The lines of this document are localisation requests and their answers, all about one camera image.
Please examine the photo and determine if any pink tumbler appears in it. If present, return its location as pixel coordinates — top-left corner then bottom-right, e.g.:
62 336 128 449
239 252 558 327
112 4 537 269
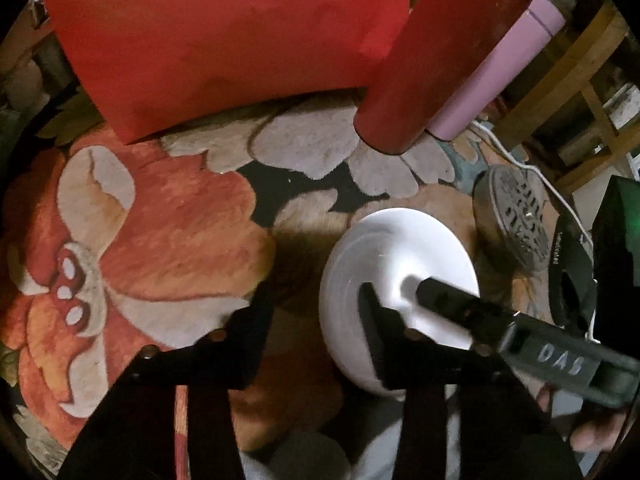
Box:
425 0 567 142

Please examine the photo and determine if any white power cable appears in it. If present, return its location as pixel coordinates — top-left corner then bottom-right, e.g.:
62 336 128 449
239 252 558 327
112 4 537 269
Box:
467 120 598 341

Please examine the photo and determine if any person's right hand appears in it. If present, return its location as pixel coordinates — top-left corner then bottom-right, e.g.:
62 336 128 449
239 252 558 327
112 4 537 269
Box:
536 384 627 454

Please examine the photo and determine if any red cushion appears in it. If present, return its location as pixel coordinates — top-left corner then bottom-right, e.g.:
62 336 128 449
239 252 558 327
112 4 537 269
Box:
41 0 413 146

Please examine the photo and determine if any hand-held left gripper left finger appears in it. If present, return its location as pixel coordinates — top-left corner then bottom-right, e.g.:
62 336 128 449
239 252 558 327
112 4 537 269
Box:
60 280 277 480

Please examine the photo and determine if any black slipper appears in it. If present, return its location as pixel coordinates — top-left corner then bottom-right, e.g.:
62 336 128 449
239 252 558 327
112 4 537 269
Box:
547 215 601 336

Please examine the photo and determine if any wooden chair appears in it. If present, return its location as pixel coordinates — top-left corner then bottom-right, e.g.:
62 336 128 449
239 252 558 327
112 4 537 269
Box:
492 0 640 196

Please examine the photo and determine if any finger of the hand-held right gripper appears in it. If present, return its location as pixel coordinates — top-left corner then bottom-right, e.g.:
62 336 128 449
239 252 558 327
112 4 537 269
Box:
414 276 517 352

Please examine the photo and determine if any round perforated metal lid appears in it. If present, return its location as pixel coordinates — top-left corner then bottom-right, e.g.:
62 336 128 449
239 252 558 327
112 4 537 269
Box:
472 164 561 276

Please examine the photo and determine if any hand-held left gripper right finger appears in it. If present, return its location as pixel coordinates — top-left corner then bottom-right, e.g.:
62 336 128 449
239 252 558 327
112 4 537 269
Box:
360 281 583 480

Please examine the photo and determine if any red cylinder can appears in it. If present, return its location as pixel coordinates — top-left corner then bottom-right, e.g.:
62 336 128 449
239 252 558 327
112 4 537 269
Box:
354 0 548 156

